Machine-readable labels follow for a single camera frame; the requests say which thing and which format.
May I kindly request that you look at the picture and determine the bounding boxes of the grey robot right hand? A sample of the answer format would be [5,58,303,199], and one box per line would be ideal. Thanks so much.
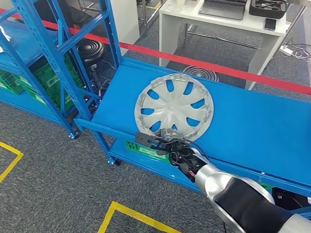
[156,128,183,144]

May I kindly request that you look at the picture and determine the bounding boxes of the silver plastic hubcap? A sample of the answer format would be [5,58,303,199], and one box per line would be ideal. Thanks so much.
[134,73,214,142]

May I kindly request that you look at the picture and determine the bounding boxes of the blue metal shelf rack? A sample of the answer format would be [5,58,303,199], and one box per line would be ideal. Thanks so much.
[0,0,103,139]
[11,0,311,219]

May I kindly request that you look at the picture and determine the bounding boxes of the black ribbed round disc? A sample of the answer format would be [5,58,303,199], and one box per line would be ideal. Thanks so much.
[182,66,220,83]

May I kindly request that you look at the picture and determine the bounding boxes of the red barrier tape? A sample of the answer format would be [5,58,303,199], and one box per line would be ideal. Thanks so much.
[0,8,311,96]

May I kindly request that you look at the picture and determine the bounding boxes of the white desk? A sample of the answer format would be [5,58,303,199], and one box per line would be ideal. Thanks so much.
[159,0,292,91]

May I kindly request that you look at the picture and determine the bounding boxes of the yellow floor tape square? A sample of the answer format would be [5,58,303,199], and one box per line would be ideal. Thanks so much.
[97,200,183,233]

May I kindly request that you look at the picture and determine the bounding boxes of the steel tube table leg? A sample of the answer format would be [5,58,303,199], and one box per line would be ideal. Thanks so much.
[285,4,308,45]
[142,0,162,34]

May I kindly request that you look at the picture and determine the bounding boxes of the white cabinet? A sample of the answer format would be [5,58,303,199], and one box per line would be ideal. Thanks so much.
[109,0,140,56]

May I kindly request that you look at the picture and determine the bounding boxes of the clear plastic dish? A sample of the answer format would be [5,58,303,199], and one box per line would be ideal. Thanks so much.
[166,0,190,12]

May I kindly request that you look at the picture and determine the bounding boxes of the black round stool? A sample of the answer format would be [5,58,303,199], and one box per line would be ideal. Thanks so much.
[75,39,111,97]

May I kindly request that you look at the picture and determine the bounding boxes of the grey laptop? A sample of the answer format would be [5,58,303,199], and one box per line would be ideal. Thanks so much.
[198,0,248,21]

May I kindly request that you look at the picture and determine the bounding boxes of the person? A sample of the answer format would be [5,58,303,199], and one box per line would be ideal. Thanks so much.
[32,0,94,31]

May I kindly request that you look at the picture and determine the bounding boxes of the white power strip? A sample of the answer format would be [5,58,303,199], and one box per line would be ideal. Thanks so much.
[279,45,294,56]

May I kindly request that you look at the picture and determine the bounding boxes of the black right wrist camera bracket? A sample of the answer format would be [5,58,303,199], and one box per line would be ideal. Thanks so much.
[134,132,171,152]

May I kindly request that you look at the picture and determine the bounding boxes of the black floor cables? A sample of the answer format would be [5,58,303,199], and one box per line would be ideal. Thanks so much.
[283,37,311,63]

